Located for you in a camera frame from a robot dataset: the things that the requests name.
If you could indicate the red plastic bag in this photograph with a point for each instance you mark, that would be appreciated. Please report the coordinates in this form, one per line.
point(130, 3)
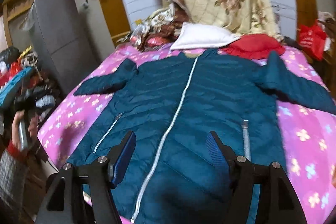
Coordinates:
point(312, 40)

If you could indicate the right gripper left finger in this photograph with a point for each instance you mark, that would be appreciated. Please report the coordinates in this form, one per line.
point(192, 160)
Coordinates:
point(82, 194)

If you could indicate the white pillow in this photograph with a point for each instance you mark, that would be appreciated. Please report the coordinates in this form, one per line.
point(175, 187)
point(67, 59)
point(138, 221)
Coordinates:
point(195, 36)

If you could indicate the brown patterned blanket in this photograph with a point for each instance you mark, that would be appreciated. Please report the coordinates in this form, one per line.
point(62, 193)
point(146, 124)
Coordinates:
point(161, 27)

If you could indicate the red garment on bed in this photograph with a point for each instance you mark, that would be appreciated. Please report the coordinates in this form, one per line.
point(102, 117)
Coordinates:
point(254, 47)

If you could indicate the grey refrigerator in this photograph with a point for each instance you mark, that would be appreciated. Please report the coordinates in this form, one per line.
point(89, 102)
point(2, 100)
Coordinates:
point(60, 41)

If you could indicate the teal quilted down jacket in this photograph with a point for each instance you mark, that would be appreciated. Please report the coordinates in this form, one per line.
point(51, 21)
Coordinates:
point(171, 105)

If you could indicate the person's left hand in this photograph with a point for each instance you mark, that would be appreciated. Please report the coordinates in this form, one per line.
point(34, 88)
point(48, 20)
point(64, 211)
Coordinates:
point(24, 133)

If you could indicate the clutter pile of clothes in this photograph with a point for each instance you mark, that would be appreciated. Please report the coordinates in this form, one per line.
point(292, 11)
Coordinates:
point(21, 72)

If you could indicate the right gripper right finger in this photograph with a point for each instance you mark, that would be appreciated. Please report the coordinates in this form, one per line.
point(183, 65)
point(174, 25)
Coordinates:
point(278, 201)

